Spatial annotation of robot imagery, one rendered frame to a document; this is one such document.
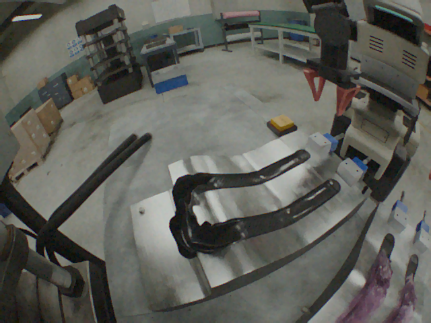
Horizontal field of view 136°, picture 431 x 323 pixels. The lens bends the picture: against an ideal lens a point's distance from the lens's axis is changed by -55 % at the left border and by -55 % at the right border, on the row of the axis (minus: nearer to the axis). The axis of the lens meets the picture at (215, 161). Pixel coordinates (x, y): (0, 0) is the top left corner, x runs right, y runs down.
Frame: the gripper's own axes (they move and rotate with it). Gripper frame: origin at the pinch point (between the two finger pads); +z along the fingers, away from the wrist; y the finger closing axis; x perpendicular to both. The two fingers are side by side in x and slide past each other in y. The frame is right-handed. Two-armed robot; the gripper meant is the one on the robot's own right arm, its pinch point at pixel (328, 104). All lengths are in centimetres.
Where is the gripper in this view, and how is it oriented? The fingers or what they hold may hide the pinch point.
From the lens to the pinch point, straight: 43.6
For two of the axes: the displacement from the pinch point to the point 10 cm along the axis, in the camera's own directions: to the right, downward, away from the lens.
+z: 1.3, 7.1, 6.9
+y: 3.7, 6.1, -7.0
